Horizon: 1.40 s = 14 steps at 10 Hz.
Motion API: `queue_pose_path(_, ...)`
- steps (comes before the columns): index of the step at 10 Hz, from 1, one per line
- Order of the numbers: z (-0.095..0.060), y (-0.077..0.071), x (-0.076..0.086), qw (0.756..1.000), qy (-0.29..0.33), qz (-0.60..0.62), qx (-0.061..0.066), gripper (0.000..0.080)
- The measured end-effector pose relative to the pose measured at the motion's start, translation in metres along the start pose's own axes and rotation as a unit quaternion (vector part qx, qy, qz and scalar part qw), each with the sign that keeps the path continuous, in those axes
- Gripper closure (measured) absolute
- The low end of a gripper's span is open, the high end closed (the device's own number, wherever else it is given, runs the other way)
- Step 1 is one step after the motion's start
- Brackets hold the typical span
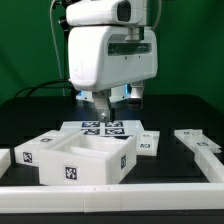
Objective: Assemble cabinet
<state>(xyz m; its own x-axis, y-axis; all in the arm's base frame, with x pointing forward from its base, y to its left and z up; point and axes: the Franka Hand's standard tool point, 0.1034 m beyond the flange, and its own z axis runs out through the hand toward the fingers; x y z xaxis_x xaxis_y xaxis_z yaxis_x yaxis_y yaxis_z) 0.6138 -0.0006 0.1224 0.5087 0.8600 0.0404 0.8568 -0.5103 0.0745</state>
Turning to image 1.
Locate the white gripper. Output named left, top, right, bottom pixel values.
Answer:
left=68, top=26, right=158, bottom=121

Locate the white cabinet door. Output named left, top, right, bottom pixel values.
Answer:
left=137, top=131, right=160, bottom=156
left=174, top=129, right=221, bottom=153

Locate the white cabinet body box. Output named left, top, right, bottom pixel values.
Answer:
left=39, top=134, right=137, bottom=186

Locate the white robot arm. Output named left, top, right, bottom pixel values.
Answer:
left=66, top=0, right=158, bottom=123

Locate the white cabinet top block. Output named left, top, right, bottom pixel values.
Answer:
left=14, top=130, right=75, bottom=167

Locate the white left fence piece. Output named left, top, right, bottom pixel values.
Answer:
left=0, top=149, right=11, bottom=178

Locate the white marker base plate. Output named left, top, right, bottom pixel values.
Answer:
left=61, top=120, right=144, bottom=136

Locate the black cable bundle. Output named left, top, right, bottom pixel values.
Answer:
left=13, top=79, right=73, bottom=98

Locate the white right fence rail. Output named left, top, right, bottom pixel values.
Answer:
left=194, top=149, right=224, bottom=183

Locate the white fence rail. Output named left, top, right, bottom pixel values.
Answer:
left=0, top=183, right=224, bottom=213
left=194, top=149, right=224, bottom=183

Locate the grey hanging cable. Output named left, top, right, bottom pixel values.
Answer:
left=49, top=0, right=67, bottom=98

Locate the white front fence rail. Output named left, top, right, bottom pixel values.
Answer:
left=0, top=183, right=224, bottom=213

